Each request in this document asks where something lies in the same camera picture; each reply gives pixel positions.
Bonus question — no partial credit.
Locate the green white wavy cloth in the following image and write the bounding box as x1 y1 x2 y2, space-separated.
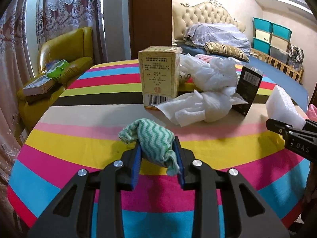
118 118 180 176

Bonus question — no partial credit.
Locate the wooden crib rail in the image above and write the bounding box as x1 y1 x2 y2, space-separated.
250 48 304 84

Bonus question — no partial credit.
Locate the pink trash bag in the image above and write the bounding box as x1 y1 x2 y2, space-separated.
306 104 317 122

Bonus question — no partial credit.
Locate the lace patterned curtain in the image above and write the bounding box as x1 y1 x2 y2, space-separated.
1 0 108 229

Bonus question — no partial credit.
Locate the white plastic bag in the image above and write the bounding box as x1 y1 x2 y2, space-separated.
179 54 239 91

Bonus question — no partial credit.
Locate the black cardboard box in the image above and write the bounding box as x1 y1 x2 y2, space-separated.
233 64 263 116

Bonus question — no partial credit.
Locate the checkered bag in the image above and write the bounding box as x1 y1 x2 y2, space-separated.
288 44 304 63

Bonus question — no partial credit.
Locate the yellow leather armchair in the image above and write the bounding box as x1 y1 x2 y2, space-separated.
17 27 94 131

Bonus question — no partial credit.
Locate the striped colourful tablecloth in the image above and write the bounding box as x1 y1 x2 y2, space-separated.
8 59 315 237

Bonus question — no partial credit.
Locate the white storage bin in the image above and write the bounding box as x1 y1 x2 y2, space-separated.
255 29 271 43

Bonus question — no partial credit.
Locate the flat box on armchair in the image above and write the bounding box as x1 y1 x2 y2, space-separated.
23 75 55 96

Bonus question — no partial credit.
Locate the white tissue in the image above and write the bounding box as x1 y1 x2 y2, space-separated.
155 90 247 127

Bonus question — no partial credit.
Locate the teal storage bin top right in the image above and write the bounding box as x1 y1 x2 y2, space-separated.
272 23 292 41

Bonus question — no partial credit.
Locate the green plastic package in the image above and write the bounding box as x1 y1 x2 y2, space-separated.
46 59 69 81

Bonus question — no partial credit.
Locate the teal storage bin lower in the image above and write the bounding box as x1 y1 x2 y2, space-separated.
253 37 271 54

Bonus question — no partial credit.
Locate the teal storage bin top left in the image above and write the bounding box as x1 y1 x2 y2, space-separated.
253 17 273 33

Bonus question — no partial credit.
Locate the dark wooden wardrobe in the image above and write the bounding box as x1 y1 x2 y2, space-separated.
129 0 173 59

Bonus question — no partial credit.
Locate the striped brown pillow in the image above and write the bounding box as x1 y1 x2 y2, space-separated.
204 42 249 62

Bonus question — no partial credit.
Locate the grey clear storage bin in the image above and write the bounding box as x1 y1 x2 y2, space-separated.
270 46 288 64

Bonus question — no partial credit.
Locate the ceiling air vent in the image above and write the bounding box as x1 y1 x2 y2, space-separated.
288 0 309 9

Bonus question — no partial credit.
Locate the beige storage bin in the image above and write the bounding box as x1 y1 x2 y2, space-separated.
271 35 290 52

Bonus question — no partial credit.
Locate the lavender folded duvet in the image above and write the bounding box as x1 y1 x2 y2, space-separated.
183 23 251 55

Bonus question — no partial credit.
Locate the beige tufted headboard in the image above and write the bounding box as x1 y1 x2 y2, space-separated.
172 0 245 40

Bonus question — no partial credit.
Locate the teal storage bin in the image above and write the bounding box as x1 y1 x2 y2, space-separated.
272 23 292 41
253 37 271 54
253 17 273 33

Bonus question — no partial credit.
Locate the white foam block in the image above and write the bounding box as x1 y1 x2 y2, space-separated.
265 85 306 130

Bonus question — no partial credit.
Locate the yellow cardboard medicine box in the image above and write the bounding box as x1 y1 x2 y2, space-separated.
138 46 182 110

